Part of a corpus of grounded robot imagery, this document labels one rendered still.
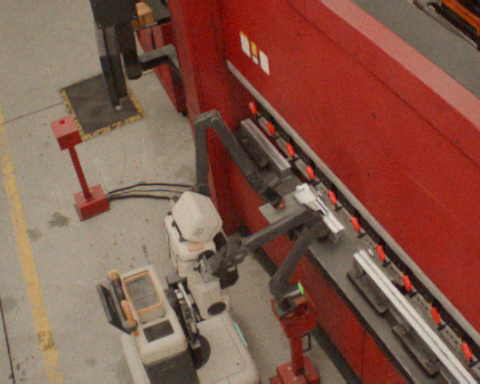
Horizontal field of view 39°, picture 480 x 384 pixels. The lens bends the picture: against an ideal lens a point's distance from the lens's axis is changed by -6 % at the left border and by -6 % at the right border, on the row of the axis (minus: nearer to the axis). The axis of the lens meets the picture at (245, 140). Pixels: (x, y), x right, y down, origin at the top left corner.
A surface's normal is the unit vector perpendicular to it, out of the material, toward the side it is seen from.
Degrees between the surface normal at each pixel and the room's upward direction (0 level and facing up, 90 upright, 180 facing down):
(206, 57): 90
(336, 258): 0
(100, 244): 0
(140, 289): 0
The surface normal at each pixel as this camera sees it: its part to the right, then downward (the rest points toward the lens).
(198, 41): 0.45, 0.54
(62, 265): -0.11, -0.76
